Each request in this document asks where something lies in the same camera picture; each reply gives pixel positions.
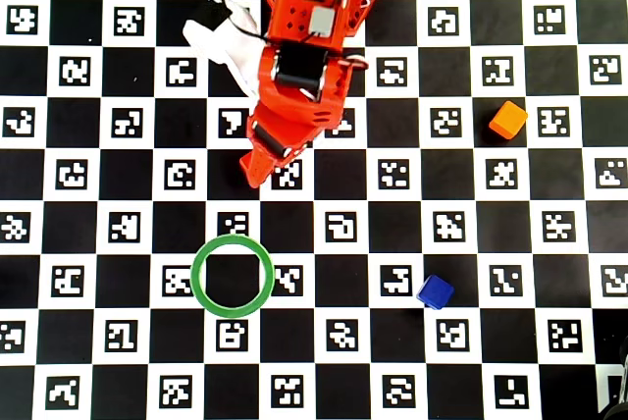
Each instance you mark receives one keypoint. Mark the orange-red gripper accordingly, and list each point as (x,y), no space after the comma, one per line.
(268,140)

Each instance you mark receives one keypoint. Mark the blue cube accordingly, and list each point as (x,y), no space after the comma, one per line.
(435,291)

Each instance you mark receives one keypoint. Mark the orange cube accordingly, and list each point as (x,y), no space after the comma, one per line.
(508,118)

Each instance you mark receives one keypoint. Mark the small grey plastic box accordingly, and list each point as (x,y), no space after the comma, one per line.
(322,21)

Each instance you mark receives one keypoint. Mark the checkerboard marker mat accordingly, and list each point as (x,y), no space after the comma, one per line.
(78,189)

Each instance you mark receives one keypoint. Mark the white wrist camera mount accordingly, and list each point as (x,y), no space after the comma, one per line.
(221,44)

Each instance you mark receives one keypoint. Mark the black camera stand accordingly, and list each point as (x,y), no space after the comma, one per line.
(613,412)

